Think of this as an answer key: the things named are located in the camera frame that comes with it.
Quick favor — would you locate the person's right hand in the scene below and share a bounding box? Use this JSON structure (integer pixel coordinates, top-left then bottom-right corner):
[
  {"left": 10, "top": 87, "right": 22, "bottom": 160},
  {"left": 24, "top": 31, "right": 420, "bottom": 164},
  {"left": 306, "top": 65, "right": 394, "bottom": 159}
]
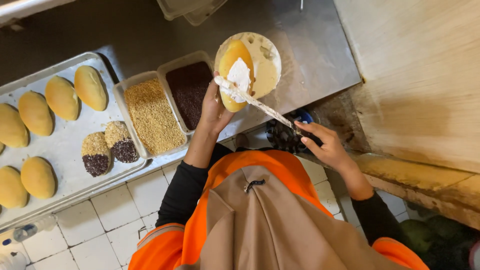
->
[{"left": 294, "top": 120, "right": 356, "bottom": 174}]

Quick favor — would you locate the person's left hand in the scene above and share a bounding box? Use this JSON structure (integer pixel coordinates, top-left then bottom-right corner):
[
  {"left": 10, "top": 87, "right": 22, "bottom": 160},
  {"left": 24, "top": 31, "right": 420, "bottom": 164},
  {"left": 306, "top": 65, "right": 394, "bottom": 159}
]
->
[{"left": 199, "top": 71, "right": 236, "bottom": 134}]

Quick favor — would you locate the cream-smeared spreading knife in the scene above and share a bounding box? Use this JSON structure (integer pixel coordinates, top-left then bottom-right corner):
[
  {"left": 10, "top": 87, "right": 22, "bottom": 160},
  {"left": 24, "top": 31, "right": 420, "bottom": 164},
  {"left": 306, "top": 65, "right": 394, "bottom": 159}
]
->
[{"left": 214, "top": 76, "right": 302, "bottom": 136}]

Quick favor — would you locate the cream-filled golden bun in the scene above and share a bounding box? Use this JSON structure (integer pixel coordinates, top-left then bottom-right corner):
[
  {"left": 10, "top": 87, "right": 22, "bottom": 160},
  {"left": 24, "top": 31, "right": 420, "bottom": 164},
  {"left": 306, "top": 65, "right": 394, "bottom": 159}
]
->
[{"left": 218, "top": 39, "right": 256, "bottom": 113}]

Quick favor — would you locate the tub of chocolate sprinkles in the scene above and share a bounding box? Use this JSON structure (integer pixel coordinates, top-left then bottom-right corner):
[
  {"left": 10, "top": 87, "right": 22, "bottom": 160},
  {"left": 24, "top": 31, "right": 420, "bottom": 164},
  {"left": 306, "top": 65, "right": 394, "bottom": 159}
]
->
[{"left": 157, "top": 50, "right": 215, "bottom": 136}]

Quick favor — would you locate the blue and black patterned object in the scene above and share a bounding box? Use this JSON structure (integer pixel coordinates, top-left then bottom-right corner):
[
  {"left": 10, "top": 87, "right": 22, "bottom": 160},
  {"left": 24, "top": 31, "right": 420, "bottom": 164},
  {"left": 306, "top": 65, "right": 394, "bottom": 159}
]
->
[{"left": 265, "top": 109, "right": 324, "bottom": 155}]

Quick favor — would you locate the tub of crushed peanuts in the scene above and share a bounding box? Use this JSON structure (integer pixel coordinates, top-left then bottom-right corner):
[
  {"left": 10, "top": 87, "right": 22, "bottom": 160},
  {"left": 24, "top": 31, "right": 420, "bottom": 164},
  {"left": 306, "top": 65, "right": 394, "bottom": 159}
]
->
[{"left": 113, "top": 70, "right": 190, "bottom": 160}]

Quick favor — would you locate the round white cream tub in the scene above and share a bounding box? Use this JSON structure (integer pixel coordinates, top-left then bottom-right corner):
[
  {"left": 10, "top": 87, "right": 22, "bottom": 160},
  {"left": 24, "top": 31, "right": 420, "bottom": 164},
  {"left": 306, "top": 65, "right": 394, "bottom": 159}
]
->
[{"left": 214, "top": 32, "right": 282, "bottom": 100}]

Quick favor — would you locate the black scarf pin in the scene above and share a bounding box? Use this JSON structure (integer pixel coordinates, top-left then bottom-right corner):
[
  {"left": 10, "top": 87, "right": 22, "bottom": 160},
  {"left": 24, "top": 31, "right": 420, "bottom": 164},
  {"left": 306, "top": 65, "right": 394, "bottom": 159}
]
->
[{"left": 244, "top": 179, "right": 267, "bottom": 194}]

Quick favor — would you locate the peanut and chocolate topped bun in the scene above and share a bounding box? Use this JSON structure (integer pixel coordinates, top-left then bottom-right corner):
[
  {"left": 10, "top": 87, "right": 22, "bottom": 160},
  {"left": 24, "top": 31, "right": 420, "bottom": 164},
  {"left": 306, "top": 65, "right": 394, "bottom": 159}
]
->
[
  {"left": 104, "top": 120, "right": 139, "bottom": 164},
  {"left": 81, "top": 131, "right": 112, "bottom": 178}
]

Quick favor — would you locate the tan headscarf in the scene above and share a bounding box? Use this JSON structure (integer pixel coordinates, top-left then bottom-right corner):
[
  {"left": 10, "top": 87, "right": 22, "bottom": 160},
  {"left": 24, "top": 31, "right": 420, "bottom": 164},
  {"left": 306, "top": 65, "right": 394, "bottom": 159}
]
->
[{"left": 176, "top": 165, "right": 413, "bottom": 270}]

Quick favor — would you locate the clear plastic container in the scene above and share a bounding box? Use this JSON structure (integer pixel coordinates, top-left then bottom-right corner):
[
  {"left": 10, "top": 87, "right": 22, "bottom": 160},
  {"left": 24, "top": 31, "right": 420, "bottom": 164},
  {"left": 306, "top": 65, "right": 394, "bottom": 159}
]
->
[
  {"left": 157, "top": 0, "right": 211, "bottom": 21},
  {"left": 184, "top": 0, "right": 229, "bottom": 27}
]

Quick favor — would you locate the wooden workbench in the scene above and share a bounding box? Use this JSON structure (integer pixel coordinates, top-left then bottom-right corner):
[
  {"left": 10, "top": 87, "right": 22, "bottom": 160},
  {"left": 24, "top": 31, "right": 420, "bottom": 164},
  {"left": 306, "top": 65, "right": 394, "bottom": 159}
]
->
[{"left": 334, "top": 0, "right": 480, "bottom": 230}]

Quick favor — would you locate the green bag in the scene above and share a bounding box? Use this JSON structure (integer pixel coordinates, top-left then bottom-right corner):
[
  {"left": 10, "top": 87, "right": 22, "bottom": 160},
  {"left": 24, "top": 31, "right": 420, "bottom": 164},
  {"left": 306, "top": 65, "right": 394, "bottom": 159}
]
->
[{"left": 399, "top": 217, "right": 480, "bottom": 270}]

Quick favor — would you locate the metal baking tray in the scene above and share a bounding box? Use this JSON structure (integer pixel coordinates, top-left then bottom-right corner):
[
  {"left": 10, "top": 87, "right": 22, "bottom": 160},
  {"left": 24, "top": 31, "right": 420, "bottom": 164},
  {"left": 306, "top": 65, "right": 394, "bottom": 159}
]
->
[{"left": 0, "top": 52, "right": 151, "bottom": 229}]

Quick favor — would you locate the group of plain buns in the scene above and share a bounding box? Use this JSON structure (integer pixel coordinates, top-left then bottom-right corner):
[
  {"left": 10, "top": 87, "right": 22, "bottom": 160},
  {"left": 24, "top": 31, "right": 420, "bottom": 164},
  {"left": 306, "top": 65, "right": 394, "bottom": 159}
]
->
[{"left": 0, "top": 65, "right": 109, "bottom": 209}]

